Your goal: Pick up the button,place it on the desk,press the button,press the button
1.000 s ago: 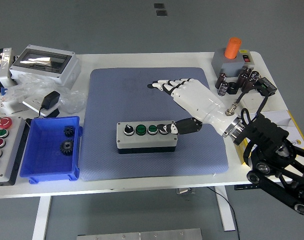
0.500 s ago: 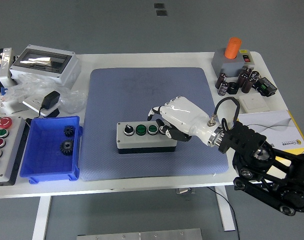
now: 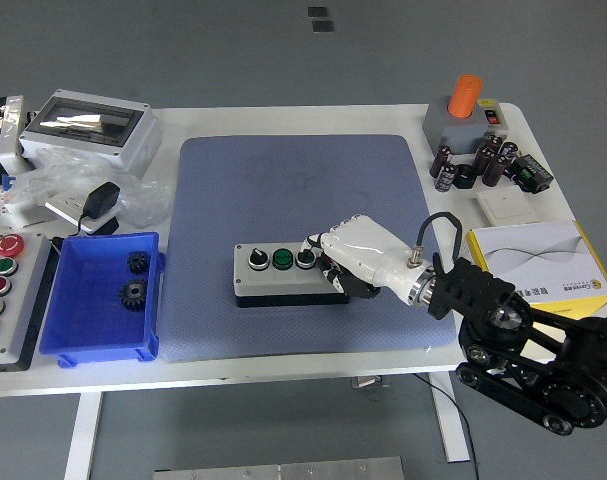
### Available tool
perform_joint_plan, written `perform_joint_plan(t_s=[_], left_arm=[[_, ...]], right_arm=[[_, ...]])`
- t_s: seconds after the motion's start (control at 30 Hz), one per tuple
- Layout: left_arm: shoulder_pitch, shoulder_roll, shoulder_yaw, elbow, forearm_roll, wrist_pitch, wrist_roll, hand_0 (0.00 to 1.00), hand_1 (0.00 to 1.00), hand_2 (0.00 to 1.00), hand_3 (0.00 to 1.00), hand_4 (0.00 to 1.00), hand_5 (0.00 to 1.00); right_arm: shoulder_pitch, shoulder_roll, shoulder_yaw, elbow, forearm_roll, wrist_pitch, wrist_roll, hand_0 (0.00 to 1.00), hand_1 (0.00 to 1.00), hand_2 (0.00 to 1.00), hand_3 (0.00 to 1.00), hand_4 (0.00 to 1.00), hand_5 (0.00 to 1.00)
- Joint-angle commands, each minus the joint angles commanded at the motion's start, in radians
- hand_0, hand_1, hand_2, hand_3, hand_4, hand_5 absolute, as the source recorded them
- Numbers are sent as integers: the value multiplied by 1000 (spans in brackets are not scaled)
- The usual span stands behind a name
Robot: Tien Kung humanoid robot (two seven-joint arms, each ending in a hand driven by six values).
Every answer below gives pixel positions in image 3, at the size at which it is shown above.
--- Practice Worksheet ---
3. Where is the thin black floor cable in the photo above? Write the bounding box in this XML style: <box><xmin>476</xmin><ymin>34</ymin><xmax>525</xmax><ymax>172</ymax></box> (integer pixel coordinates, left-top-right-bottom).
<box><xmin>412</xmin><ymin>373</ymin><xmax>482</xmax><ymax>480</ymax></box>

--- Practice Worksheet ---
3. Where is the clear plastic bag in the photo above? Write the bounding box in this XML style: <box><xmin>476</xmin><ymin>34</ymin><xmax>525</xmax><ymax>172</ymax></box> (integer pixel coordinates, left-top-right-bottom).
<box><xmin>12</xmin><ymin>147</ymin><xmax>175</xmax><ymax>229</ymax></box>

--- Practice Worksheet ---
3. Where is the grey-blue textured mat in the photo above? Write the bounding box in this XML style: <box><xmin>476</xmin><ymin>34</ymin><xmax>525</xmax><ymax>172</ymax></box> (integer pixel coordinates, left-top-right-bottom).
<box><xmin>158</xmin><ymin>133</ymin><xmax>458</xmax><ymax>364</ymax></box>

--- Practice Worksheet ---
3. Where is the black module green terminal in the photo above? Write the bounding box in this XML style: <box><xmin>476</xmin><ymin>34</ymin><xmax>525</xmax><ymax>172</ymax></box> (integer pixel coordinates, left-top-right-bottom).
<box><xmin>505</xmin><ymin>153</ymin><xmax>554</xmax><ymax>195</ymax></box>

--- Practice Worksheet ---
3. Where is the small black bevel gear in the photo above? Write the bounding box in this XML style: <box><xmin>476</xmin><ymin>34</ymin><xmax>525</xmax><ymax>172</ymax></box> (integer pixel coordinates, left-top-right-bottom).
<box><xmin>126</xmin><ymin>250</ymin><xmax>152</xmax><ymax>275</ymax></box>

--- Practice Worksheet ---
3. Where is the grey rocker switch box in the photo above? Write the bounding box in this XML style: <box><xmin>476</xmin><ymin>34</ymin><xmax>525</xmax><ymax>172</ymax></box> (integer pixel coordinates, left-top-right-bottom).
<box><xmin>421</xmin><ymin>97</ymin><xmax>510</xmax><ymax>155</ymax></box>

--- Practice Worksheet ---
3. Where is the white wall switch plate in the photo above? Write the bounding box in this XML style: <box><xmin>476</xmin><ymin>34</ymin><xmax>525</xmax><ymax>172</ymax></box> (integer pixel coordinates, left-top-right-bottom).
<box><xmin>475</xmin><ymin>188</ymin><xmax>540</xmax><ymax>226</ymax></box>

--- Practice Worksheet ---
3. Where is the metal bracket under table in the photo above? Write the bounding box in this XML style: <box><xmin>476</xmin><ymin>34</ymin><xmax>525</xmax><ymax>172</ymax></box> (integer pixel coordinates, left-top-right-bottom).
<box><xmin>351</xmin><ymin>375</ymin><xmax>392</xmax><ymax>390</ymax></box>

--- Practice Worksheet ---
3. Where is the large black bevel gear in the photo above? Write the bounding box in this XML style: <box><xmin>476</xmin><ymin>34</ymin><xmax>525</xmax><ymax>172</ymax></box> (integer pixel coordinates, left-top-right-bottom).
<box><xmin>117</xmin><ymin>278</ymin><xmax>148</xmax><ymax>314</ymax></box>

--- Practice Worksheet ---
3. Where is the grey enclosure with clear lid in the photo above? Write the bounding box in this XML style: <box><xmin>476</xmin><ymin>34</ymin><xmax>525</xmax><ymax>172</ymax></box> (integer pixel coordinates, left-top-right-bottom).
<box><xmin>18</xmin><ymin>88</ymin><xmax>163</xmax><ymax>176</ymax></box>

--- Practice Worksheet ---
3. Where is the grey metal floor plate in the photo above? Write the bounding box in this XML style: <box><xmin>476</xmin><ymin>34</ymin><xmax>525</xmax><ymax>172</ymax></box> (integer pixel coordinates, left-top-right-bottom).
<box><xmin>152</xmin><ymin>455</ymin><xmax>405</xmax><ymax>480</ymax></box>

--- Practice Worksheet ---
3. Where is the grey four-button control box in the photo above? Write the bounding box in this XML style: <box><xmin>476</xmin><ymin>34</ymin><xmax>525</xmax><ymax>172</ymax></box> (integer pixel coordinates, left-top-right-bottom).
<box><xmin>232</xmin><ymin>242</ymin><xmax>352</xmax><ymax>310</ymax></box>

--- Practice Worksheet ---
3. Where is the white wall socket panel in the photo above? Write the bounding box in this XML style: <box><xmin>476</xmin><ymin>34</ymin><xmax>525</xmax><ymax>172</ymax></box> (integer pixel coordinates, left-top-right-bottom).
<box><xmin>45</xmin><ymin>192</ymin><xmax>120</xmax><ymax>236</ymax></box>

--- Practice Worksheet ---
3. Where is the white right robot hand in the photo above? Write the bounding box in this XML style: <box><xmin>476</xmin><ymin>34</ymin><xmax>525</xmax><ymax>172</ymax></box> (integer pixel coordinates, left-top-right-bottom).
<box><xmin>300</xmin><ymin>214</ymin><xmax>424</xmax><ymax>301</ymax></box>

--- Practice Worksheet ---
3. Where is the white circuit breaker blue lever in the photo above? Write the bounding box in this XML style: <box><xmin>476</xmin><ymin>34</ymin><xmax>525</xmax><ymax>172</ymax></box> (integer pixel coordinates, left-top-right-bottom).
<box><xmin>0</xmin><ymin>174</ymin><xmax>59</xmax><ymax>231</ymax></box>

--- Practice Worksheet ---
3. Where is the white table leg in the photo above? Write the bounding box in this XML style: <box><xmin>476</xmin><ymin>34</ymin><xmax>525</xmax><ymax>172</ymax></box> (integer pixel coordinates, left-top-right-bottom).
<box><xmin>63</xmin><ymin>392</ymin><xmax>104</xmax><ymax>480</ymax></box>
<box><xmin>429</xmin><ymin>372</ymin><xmax>472</xmax><ymax>464</ymax></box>

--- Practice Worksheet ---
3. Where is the white and yellow carton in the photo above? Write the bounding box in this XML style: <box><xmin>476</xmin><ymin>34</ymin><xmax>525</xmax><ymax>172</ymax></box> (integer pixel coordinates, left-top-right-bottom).
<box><xmin>465</xmin><ymin>219</ymin><xmax>607</xmax><ymax>321</ymax></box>

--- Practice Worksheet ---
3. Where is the grey five-button control box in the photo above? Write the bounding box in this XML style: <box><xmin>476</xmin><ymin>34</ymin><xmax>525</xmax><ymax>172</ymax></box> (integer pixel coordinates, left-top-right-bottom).
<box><xmin>0</xmin><ymin>232</ymin><xmax>59</xmax><ymax>374</ymax></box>

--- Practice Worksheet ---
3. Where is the black silver-striped capacitor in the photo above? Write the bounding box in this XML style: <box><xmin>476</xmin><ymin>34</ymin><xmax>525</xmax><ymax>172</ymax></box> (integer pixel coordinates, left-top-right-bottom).
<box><xmin>434</xmin><ymin>163</ymin><xmax>458</xmax><ymax>194</ymax></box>

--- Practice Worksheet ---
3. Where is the orange cylinder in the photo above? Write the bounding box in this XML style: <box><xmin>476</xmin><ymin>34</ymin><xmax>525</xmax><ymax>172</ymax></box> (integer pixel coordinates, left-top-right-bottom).
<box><xmin>446</xmin><ymin>74</ymin><xmax>484</xmax><ymax>119</ymax></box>

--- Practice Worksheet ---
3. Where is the white and black device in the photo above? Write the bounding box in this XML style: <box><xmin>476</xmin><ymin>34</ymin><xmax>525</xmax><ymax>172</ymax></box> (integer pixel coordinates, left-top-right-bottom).
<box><xmin>0</xmin><ymin>94</ymin><xmax>37</xmax><ymax>186</ymax></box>

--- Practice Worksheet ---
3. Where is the short black ring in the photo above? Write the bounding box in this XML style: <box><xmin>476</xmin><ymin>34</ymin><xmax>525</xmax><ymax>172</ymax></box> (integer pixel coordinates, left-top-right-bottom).
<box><xmin>452</xmin><ymin>163</ymin><xmax>478</xmax><ymax>190</ymax></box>

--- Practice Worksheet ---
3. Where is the thin black adapter cord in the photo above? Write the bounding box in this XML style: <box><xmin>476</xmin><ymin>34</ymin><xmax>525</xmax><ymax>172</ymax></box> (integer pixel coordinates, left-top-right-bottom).
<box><xmin>50</xmin><ymin>213</ymin><xmax>89</xmax><ymax>251</ymax></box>

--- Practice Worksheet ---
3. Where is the blue plastic bin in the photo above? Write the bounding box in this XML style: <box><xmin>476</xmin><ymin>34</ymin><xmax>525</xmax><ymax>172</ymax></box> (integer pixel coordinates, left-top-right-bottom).
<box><xmin>38</xmin><ymin>231</ymin><xmax>167</xmax><ymax>370</ymax></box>

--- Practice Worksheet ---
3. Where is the black power adapter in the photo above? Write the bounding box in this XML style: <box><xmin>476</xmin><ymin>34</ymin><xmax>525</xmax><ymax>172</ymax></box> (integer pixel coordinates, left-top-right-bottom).
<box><xmin>78</xmin><ymin>181</ymin><xmax>122</xmax><ymax>221</ymax></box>

